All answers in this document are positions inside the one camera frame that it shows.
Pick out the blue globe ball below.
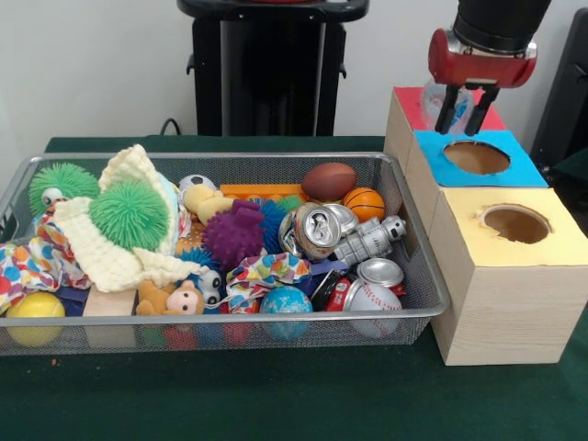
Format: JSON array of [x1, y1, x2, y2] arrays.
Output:
[[259, 287, 314, 342]]

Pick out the green spiky rubber ball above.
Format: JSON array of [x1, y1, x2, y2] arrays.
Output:
[[88, 178, 171, 253]]

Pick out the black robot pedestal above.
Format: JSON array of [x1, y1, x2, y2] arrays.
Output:
[[176, 0, 371, 137]]

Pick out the purple spiky ball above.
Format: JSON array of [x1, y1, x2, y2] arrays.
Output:
[[201, 199, 266, 272]]

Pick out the wooden box with three holes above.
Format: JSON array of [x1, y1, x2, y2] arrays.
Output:
[[383, 85, 588, 368]]

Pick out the silver mesh bin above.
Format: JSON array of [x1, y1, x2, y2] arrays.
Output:
[[0, 152, 450, 358]]

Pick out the dark green table cloth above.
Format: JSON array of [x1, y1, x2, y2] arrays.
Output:
[[0, 135, 588, 441]]

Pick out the brown toy football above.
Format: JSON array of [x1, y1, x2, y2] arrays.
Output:
[[300, 162, 359, 202]]

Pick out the clear plastic ball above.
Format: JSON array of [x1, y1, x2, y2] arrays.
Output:
[[420, 77, 481, 134]]

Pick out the white baseball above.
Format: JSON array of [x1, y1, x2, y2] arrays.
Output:
[[347, 280, 404, 339]]

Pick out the black floor stand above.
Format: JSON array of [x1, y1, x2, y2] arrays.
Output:
[[530, 7, 588, 160]]

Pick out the orange toy basketball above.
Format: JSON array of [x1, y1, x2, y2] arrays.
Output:
[[342, 187, 386, 222]]

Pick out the silver robot toy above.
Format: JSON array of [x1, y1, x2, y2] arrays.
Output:
[[333, 215, 408, 267]]

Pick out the small green covered table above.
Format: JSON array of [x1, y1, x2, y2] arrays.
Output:
[[548, 146, 588, 189]]

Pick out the brown plush monkey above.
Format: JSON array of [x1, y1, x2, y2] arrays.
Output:
[[136, 279, 207, 317]]

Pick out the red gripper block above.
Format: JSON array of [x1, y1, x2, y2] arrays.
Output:
[[427, 28, 538, 138]]

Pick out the cream knitted cloth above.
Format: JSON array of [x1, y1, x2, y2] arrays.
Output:
[[52, 143, 210, 294]]

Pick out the black white soccer ball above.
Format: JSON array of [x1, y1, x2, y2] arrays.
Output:
[[178, 174, 218, 193]]

